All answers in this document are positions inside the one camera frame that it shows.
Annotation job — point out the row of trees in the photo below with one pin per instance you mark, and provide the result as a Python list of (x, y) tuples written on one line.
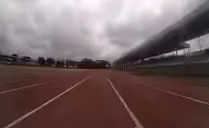
[(72, 62)]

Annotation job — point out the red running track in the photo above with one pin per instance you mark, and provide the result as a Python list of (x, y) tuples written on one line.
[(92, 103)]

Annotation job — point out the roofed grandstand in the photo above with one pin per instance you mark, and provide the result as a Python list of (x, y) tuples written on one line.
[(178, 43)]

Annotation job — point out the low building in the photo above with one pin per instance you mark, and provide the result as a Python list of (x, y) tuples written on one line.
[(3, 59)]

